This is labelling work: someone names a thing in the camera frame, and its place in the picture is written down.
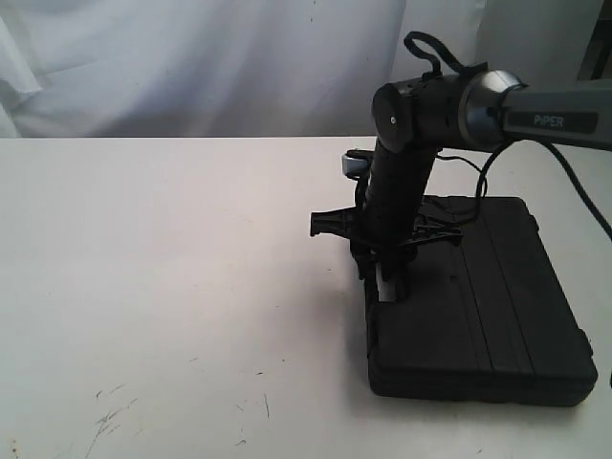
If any white backdrop curtain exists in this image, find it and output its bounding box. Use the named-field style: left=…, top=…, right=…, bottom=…
left=1, top=1, right=601, bottom=138

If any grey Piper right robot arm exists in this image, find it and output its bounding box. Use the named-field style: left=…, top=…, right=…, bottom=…
left=310, top=71, right=611, bottom=279

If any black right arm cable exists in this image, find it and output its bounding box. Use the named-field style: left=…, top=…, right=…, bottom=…
left=404, top=31, right=612, bottom=250

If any black plastic tool case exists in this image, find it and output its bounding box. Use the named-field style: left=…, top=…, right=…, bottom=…
left=362, top=197, right=598, bottom=406

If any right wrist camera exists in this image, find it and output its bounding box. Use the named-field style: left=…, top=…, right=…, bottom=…
left=341, top=149, right=373, bottom=181

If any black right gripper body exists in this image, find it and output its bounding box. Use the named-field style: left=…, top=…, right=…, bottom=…
left=310, top=142, right=462, bottom=253

